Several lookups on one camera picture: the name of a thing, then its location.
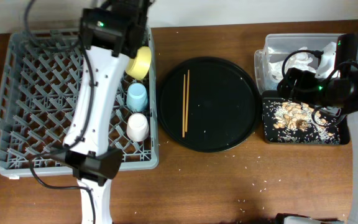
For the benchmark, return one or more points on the clear plastic bin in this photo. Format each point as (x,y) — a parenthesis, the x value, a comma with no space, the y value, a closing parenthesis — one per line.
(278,46)

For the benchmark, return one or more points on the grey dishwasher rack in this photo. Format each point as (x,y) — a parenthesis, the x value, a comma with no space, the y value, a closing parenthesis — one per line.
(38,94)

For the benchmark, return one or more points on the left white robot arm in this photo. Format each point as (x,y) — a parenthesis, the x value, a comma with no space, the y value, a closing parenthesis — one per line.
(111,38)

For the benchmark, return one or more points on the yellow plastic bowl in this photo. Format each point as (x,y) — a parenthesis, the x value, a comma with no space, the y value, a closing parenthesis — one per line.
(139,66)

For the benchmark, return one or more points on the round black tray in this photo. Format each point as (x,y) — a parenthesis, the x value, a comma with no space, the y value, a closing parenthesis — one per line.
(225,106)

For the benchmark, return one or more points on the light blue plastic cup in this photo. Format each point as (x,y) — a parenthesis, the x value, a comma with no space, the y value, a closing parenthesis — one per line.
(137,98)

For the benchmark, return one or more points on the pink plastic cup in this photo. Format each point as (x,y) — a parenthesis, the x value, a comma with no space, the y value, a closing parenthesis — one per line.
(137,127)

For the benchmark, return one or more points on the crumpled white tissue in bin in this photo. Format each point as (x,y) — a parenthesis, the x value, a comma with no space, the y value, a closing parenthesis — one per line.
(300,61)

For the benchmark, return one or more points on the black rectangular bin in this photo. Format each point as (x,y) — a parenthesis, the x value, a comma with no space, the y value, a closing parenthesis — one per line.
(341,133)

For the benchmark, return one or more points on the wooden chopstick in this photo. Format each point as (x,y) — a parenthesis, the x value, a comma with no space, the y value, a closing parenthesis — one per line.
(183,106)
(187,100)

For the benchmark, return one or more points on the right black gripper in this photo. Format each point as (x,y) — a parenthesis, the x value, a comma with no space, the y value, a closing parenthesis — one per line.
(306,78)

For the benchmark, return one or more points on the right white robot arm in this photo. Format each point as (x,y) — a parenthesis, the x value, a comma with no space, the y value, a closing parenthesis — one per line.
(339,89)

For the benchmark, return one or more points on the food scraps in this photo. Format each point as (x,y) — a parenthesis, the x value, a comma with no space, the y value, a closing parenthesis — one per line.
(290,116)

